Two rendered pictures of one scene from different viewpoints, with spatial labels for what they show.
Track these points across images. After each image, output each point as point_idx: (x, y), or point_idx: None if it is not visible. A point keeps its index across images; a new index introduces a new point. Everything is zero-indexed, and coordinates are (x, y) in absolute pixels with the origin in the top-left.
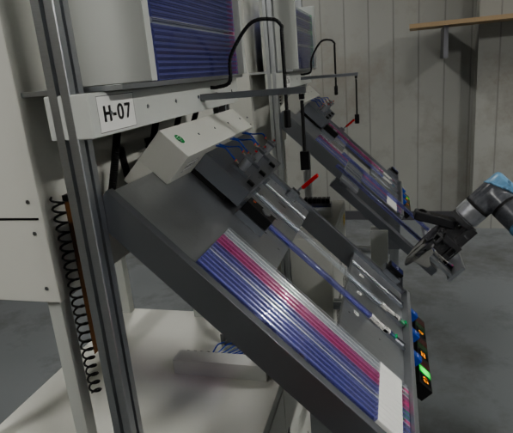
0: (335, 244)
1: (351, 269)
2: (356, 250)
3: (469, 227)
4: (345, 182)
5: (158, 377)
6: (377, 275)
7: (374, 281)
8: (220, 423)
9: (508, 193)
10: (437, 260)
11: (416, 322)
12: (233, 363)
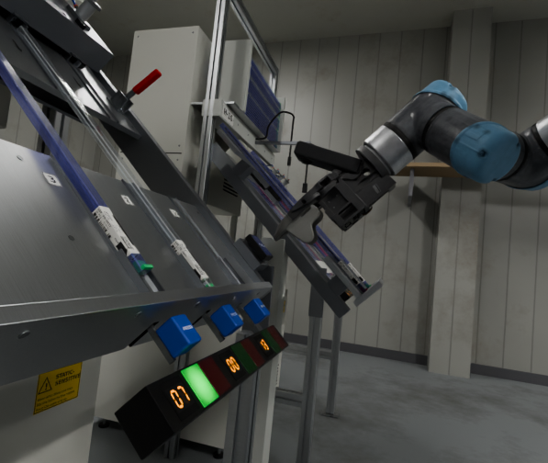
0: (170, 191)
1: (153, 192)
2: (198, 203)
3: (382, 166)
4: (223, 136)
5: None
6: (222, 245)
7: (202, 238)
8: None
9: (450, 103)
10: (341, 272)
11: (265, 331)
12: None
